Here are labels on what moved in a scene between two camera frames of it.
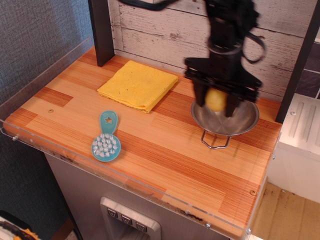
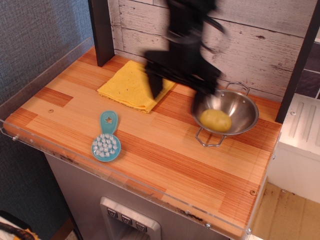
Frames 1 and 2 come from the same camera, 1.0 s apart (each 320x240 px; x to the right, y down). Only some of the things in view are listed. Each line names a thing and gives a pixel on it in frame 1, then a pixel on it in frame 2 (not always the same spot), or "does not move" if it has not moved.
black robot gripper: x=223 y=69 -> x=182 y=61
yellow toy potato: x=216 y=100 -> x=216 y=120
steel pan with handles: x=218 y=127 does not move
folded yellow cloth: x=139 y=86 does not move
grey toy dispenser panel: x=124 y=223 does not move
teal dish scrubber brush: x=106 y=147 does not move
